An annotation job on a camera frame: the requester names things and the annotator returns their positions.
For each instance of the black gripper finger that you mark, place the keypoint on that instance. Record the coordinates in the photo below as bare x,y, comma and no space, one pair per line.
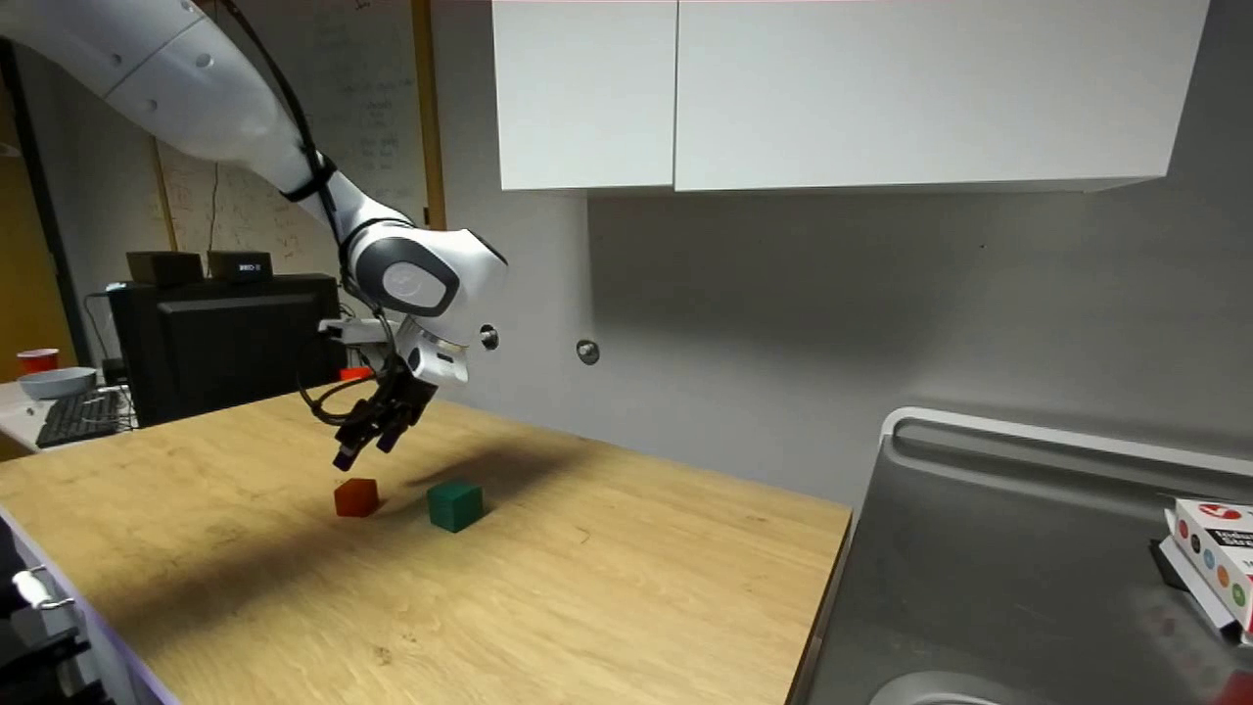
356,435
399,418

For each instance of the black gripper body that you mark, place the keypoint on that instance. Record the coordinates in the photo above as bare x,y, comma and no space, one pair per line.
378,355

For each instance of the orange block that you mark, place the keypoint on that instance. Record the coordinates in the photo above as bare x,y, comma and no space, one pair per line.
356,496

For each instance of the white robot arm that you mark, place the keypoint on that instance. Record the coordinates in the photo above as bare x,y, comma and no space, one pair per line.
199,80

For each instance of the green block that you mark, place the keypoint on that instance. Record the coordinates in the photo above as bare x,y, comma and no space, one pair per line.
458,504

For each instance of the black computer monitor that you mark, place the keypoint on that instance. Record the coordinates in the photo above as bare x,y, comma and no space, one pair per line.
220,343

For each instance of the white whiteboard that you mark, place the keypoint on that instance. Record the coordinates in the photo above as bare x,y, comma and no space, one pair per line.
368,90

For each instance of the black keyboard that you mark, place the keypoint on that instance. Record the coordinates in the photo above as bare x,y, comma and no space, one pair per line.
80,418

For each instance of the red cup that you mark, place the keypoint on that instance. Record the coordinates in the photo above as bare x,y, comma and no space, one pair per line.
36,362

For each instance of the stainless steel sink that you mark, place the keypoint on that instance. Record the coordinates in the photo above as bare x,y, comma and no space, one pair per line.
1032,572

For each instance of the colourful printed cardboard box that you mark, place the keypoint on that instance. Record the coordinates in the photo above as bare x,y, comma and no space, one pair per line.
1215,552

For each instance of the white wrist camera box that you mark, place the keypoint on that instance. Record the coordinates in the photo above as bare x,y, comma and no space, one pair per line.
439,358

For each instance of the round metal wall knob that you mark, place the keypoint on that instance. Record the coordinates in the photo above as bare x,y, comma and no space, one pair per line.
489,338
589,351

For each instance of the orange wooden door frame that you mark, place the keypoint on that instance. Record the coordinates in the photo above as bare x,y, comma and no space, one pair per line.
429,112

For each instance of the black equipment with metal frame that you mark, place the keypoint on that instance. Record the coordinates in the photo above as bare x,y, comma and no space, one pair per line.
45,621

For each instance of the white wall cabinet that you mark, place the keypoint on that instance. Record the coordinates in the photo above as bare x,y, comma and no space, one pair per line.
837,86

